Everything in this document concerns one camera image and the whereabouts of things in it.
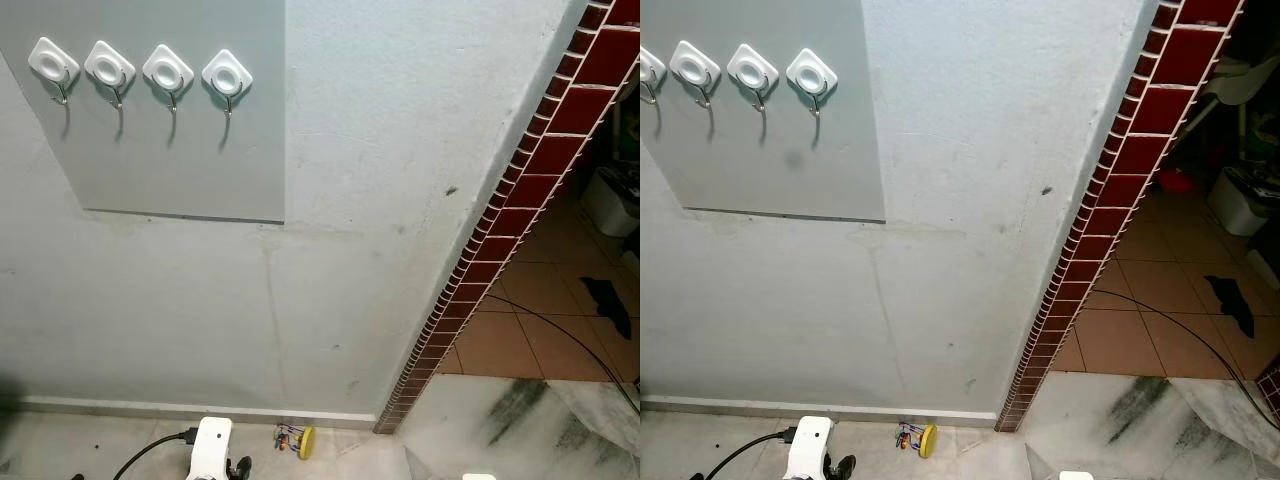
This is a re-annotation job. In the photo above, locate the black cloth scrap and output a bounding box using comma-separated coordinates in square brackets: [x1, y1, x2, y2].
[580, 278, 633, 341]
[1205, 275, 1257, 339]

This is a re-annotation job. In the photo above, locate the white plastic bin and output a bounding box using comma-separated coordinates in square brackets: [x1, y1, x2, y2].
[1205, 165, 1280, 238]
[580, 165, 641, 238]

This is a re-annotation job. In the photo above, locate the red plastic basin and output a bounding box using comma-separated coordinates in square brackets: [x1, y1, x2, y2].
[1157, 168, 1201, 196]

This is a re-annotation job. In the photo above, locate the white plastic chair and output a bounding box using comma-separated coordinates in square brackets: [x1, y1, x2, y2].
[1205, 55, 1280, 111]

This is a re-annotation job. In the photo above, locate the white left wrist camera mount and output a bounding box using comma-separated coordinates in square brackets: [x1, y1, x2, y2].
[188, 417, 233, 480]
[785, 417, 833, 480]

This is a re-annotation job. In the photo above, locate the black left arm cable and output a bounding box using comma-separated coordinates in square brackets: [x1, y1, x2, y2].
[708, 428, 798, 480]
[112, 428, 199, 480]

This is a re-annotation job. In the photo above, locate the grey wall board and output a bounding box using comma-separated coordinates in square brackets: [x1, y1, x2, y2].
[0, 0, 287, 224]
[640, 0, 887, 224]

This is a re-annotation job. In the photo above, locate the thin black floor cable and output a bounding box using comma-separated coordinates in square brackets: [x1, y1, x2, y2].
[505, 292, 641, 413]
[1092, 288, 1271, 393]

